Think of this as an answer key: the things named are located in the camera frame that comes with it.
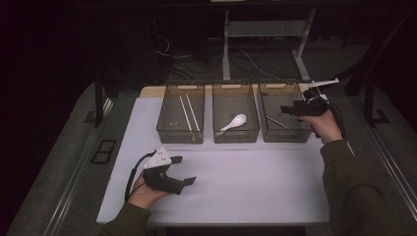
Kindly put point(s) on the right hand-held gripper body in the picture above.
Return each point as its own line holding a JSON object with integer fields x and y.
{"x": 311, "y": 106}

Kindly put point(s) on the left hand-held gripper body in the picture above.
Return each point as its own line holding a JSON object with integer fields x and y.
{"x": 160, "y": 178}

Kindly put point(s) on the smoky transparent plastic bin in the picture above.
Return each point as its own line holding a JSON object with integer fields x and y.
{"x": 173, "y": 114}
{"x": 234, "y": 105}
{"x": 278, "y": 105}

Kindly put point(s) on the white ceramic spoon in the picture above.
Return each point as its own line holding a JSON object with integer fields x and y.
{"x": 238, "y": 120}

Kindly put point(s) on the person's left hand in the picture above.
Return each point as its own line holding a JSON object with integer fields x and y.
{"x": 142, "y": 195}

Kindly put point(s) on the person's right hand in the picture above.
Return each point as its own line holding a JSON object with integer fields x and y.
{"x": 326, "y": 129}

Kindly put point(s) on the white table mat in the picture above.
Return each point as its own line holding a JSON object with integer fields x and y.
{"x": 246, "y": 190}

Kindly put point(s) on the black metal stand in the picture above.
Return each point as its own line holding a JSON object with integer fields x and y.
{"x": 369, "y": 105}

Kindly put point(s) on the black floor outlet frame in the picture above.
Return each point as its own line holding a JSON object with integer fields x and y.
{"x": 104, "y": 151}

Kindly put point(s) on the white metal desk frame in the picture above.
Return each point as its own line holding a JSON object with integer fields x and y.
{"x": 225, "y": 49}

